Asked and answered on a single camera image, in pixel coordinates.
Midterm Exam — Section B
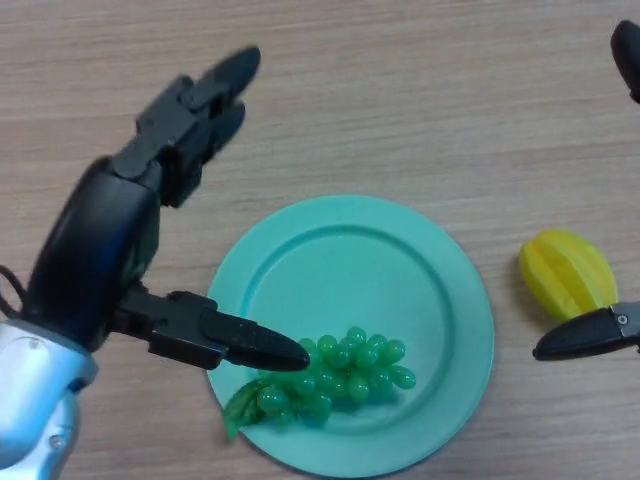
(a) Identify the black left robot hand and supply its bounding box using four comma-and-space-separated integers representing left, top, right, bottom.
22, 45, 311, 374

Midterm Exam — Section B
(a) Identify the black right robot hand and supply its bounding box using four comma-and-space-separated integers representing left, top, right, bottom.
531, 19, 640, 361

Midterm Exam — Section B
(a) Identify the green grape bunch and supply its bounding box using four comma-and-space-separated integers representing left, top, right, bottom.
222, 326, 417, 443

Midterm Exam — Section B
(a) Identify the teal round plate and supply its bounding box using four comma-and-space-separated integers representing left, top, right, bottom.
205, 194, 495, 475

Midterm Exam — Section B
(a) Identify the yellow starfruit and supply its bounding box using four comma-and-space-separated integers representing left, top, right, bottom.
518, 228, 620, 322

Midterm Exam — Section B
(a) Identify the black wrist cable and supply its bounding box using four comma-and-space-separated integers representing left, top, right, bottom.
0, 265, 26, 319

